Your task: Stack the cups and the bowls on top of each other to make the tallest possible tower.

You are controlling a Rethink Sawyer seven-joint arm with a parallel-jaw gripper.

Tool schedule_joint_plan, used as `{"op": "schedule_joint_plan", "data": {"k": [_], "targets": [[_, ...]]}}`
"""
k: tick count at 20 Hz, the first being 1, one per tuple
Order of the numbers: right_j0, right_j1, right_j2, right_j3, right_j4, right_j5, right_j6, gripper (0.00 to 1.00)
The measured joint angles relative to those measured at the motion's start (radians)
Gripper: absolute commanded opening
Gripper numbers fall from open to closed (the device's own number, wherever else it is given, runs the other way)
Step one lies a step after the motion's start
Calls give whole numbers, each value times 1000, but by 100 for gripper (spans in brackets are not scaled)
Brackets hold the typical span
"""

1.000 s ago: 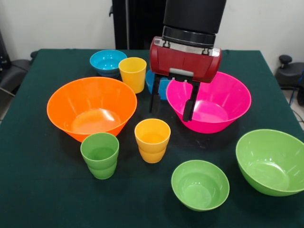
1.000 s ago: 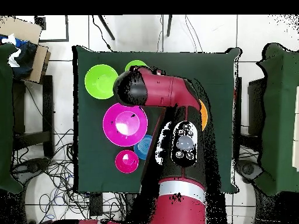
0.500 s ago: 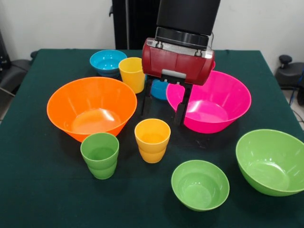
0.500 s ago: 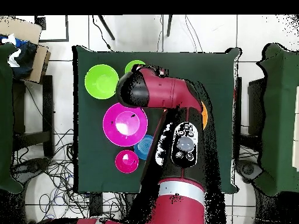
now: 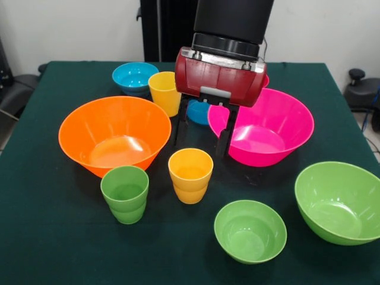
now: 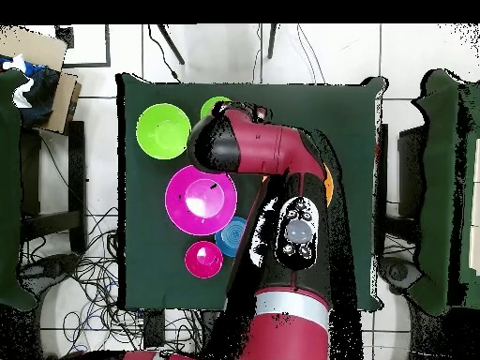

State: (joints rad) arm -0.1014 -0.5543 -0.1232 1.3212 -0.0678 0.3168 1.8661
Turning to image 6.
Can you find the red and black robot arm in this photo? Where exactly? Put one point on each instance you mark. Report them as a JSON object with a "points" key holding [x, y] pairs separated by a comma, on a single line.
{"points": [[270, 150]]}

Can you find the dark blue bowl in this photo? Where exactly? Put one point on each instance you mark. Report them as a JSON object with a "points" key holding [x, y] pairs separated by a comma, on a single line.
{"points": [[230, 236]]}

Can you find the large pink bowl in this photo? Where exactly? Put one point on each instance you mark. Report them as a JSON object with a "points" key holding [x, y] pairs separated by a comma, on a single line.
{"points": [[180, 213]]}

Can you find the small red bowl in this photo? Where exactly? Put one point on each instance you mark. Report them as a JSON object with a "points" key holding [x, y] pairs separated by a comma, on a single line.
{"points": [[204, 262]]}

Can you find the large orange bowl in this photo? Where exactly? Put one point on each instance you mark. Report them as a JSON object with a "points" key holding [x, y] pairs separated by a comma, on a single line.
{"points": [[329, 185]]}

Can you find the small green bowl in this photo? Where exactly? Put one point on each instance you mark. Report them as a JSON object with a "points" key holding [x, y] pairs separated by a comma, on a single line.
{"points": [[210, 108]]}

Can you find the large green bowl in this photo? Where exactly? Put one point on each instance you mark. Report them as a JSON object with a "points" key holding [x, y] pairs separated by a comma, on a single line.
{"points": [[161, 131]]}

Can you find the dark green tablecloth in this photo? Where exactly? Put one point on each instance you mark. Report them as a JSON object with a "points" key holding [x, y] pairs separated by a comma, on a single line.
{"points": [[438, 187], [348, 150], [9, 187]]}

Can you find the black tripod leg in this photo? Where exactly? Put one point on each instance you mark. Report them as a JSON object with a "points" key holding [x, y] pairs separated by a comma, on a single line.
{"points": [[170, 44], [272, 41]]}

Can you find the black stool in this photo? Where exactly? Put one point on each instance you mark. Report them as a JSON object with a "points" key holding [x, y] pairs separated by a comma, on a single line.
{"points": [[77, 187]]}

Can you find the black cabinet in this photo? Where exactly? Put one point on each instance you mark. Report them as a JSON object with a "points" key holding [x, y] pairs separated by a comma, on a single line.
{"points": [[410, 168]]}

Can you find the blue and black bag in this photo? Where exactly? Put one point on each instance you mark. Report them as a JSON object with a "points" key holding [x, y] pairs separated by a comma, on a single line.
{"points": [[41, 97]]}

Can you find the cardboard box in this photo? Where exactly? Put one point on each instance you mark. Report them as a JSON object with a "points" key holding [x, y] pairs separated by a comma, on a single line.
{"points": [[37, 45]]}

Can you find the black frame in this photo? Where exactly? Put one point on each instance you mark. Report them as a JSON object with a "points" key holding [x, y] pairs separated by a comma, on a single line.
{"points": [[108, 45]]}

